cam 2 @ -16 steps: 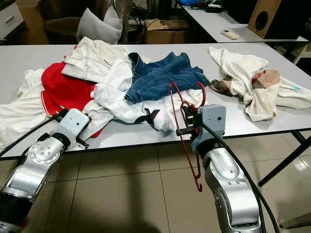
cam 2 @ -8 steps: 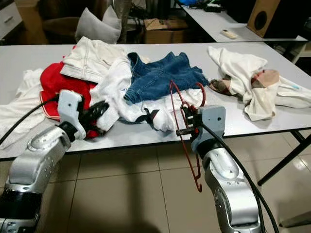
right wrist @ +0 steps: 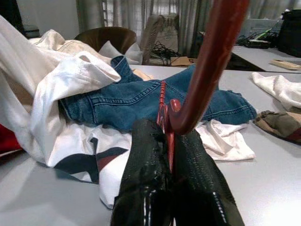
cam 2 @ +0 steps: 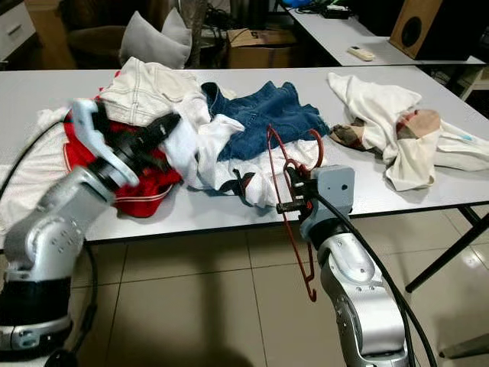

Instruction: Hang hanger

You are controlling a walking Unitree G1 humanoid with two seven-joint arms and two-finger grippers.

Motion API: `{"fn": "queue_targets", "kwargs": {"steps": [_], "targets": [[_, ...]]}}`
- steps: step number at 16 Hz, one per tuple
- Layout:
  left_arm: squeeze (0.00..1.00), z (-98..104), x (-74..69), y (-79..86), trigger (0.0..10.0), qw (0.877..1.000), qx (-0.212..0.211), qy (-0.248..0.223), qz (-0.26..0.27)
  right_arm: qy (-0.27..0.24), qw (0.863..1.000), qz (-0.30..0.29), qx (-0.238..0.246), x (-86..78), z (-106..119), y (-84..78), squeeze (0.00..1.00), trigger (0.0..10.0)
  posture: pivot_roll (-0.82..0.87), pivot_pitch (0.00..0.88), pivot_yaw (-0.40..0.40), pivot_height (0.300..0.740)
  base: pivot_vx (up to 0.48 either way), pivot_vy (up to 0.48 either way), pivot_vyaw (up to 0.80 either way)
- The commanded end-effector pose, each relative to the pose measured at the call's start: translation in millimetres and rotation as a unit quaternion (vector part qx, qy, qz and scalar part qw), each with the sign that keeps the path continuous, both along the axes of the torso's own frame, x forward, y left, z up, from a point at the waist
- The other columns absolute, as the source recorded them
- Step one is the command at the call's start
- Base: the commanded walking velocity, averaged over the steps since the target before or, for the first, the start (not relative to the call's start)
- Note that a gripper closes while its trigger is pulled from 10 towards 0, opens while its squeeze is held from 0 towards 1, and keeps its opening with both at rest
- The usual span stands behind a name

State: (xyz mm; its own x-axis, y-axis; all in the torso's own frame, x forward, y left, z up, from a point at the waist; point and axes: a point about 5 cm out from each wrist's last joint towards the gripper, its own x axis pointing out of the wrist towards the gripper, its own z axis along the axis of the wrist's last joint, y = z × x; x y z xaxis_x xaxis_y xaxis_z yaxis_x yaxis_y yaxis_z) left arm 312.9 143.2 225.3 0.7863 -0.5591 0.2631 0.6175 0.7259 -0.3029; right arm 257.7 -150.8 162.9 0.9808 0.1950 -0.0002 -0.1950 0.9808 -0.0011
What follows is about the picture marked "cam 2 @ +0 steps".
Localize red plastic hanger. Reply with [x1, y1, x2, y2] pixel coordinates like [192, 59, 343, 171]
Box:
[266, 124, 325, 303]

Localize red white-trimmed shorts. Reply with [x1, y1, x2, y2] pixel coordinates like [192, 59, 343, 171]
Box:
[63, 73, 184, 219]

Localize cream stitched shorts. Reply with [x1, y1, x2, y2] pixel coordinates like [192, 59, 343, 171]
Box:
[99, 57, 211, 127]

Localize blue denim shorts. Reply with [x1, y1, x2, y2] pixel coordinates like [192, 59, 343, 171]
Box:
[201, 80, 331, 161]

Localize grey pillow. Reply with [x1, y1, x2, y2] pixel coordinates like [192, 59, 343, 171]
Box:
[120, 9, 192, 70]

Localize cream plaid-lined jacket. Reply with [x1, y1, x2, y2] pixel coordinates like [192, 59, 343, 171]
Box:
[327, 73, 489, 192]

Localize dark armchair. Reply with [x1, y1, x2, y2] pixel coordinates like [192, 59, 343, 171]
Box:
[65, 0, 131, 70]

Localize off-white crumpled garment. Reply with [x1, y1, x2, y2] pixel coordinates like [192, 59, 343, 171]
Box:
[0, 107, 81, 234]

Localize large white table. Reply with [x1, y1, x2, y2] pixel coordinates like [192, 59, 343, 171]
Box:
[0, 65, 489, 293]

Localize brown cardboard box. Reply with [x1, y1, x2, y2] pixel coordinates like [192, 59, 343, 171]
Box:
[225, 28, 297, 70]

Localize white remote control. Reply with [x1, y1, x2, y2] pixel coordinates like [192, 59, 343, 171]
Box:
[346, 46, 377, 62]

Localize small white table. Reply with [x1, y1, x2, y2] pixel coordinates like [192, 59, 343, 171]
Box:
[285, 6, 486, 66]

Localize black box device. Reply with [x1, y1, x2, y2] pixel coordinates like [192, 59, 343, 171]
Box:
[321, 4, 352, 20]

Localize white drawer cabinet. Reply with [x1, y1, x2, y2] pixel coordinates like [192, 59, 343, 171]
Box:
[0, 2, 37, 60]

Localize wooden speaker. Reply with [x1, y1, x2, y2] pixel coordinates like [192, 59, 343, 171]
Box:
[388, 0, 489, 60]

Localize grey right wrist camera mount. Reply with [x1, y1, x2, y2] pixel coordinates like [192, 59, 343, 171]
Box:
[306, 164, 356, 226]

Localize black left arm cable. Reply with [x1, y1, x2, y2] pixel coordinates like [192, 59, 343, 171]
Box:
[0, 119, 100, 349]

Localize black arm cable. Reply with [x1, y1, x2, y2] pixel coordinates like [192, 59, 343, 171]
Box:
[0, 119, 100, 349]
[309, 191, 438, 367]

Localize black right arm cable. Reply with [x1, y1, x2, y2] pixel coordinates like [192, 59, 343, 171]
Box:
[309, 191, 438, 367]

